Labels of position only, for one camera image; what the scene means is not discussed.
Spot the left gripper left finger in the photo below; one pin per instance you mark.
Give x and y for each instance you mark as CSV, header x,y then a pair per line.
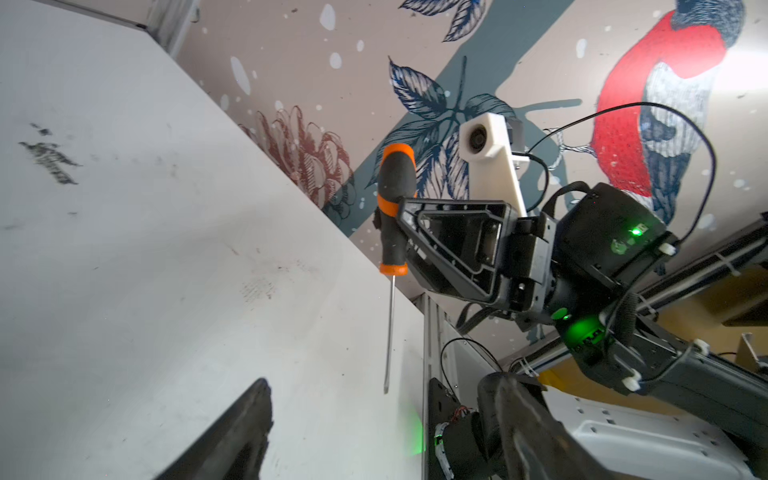
x,y
235,445

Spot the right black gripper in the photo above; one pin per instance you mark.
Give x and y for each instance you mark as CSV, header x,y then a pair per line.
x,y
480,252

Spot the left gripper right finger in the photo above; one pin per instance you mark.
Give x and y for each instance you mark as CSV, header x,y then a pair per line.
x,y
520,439

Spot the orange black screwdriver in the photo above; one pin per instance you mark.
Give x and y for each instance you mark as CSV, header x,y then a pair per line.
x,y
396,183

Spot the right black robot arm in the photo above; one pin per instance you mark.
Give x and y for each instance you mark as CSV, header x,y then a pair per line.
x,y
578,274

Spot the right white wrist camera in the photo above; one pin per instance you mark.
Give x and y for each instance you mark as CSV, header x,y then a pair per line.
x,y
493,149

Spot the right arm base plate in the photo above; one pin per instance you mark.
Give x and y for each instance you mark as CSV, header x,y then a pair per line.
x,y
450,447

